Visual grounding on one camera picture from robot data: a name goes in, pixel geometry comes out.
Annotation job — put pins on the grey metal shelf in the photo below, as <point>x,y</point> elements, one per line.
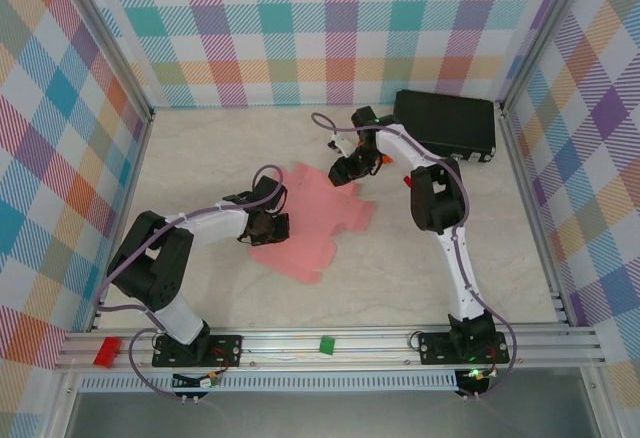
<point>325,415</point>

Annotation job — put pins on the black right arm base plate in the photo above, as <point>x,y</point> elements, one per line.
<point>435,350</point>

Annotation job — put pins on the green cube block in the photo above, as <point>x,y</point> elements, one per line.
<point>327,346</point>

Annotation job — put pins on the black carrying case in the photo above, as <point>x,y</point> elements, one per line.
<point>450,118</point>

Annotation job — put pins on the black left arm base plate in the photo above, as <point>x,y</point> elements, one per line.
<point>227,350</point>

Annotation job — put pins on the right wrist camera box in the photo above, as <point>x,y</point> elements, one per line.
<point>342,144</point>

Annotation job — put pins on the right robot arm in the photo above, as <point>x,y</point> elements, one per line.
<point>440,198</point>

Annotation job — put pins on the red toy brick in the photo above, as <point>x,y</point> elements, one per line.
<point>107,352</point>

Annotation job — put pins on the aluminium table side rail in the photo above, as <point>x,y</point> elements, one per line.
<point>130,194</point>
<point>523,183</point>

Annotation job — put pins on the aluminium mounting rail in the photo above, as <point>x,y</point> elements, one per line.
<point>370,350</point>

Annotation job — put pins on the orange plastic toy piece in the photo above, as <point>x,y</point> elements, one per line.
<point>386,159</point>

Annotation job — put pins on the aluminium frame post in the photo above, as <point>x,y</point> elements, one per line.
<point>540,33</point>
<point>107,38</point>

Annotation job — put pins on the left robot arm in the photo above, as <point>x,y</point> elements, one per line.
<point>150,263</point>

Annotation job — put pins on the pink paper box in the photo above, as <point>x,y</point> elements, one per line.
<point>310,238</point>

